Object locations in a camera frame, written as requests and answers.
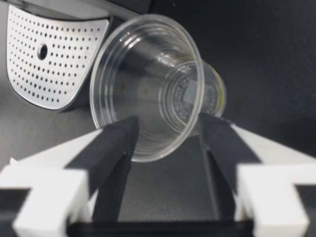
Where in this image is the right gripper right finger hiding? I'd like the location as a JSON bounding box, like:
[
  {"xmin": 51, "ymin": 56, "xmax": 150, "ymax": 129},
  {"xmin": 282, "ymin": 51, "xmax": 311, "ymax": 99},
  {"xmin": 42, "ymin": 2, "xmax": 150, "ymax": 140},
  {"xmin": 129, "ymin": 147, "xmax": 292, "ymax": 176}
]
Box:
[{"xmin": 197, "ymin": 113, "xmax": 316, "ymax": 237}]

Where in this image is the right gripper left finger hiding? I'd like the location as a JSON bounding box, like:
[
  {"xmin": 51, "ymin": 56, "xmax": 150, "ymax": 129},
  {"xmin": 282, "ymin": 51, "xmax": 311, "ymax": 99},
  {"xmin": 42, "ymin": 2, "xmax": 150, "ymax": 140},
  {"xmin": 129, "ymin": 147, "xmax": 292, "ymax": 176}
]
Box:
[{"xmin": 0, "ymin": 115, "xmax": 140, "ymax": 237}]

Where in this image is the clear plastic cup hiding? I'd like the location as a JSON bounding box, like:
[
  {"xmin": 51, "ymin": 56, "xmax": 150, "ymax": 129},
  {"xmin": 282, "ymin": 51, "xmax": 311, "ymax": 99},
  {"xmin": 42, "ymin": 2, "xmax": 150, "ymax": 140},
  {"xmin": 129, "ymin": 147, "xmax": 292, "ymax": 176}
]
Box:
[{"xmin": 89, "ymin": 13, "xmax": 227, "ymax": 163}]

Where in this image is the silver and black coffee machine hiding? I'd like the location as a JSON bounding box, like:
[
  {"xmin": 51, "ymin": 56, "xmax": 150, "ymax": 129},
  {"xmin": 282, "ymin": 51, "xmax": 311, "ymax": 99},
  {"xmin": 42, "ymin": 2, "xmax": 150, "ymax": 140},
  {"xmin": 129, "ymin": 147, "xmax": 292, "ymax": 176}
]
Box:
[{"xmin": 0, "ymin": 0, "xmax": 154, "ymax": 115}]

